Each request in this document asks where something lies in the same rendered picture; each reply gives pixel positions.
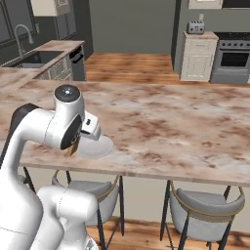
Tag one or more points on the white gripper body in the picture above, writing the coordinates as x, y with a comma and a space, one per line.
91, 133

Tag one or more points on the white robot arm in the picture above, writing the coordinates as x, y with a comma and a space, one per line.
22, 201

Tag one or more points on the white round plate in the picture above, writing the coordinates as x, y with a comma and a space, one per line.
97, 149

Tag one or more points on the silver toaster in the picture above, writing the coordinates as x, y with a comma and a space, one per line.
195, 27

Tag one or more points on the brown wooden object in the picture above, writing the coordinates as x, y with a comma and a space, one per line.
72, 149

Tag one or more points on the grey stool with gold trim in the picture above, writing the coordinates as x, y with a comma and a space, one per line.
30, 180
201, 211
97, 188

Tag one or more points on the black dishwasher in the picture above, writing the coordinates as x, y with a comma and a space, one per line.
78, 63

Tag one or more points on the grey base cupboards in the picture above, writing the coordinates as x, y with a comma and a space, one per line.
57, 70

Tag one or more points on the dark sink basin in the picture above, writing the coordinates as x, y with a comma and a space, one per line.
39, 58

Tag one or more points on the silver curved tap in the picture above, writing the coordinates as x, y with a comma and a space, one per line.
20, 35

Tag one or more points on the cream base cabinet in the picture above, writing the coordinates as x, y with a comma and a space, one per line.
198, 58

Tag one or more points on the cream extractor hood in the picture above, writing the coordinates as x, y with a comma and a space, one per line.
49, 7

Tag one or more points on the steel oven with hob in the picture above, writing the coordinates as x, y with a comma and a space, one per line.
232, 58

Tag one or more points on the black microwave oven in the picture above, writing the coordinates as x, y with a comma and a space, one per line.
236, 3

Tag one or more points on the dark grey wall cabinets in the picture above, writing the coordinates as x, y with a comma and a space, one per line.
14, 19

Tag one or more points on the cream wall cabinet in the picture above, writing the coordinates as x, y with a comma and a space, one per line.
205, 4

